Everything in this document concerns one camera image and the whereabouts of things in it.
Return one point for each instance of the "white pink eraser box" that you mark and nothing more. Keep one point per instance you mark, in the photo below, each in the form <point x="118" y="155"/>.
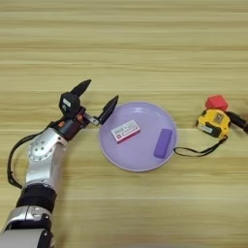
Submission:
<point x="126" y="131"/>

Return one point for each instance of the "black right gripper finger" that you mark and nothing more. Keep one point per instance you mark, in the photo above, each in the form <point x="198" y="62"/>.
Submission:
<point x="237" y="121"/>

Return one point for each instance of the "red cube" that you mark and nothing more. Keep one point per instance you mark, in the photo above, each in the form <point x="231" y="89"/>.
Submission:
<point x="216" y="102"/>

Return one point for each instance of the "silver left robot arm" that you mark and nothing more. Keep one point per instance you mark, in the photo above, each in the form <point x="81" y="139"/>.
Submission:
<point x="42" y="164"/>

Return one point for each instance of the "purple round plate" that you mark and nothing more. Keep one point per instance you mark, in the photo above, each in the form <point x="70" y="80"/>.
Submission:
<point x="142" y="155"/>

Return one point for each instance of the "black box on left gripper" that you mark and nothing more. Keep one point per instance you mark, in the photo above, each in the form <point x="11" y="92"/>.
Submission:
<point x="69" y="104"/>

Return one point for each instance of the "purple rectangular block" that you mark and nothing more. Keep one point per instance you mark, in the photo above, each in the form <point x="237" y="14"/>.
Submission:
<point x="163" y="143"/>

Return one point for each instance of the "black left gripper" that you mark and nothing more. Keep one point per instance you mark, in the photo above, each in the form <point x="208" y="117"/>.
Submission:
<point x="71" y="124"/>

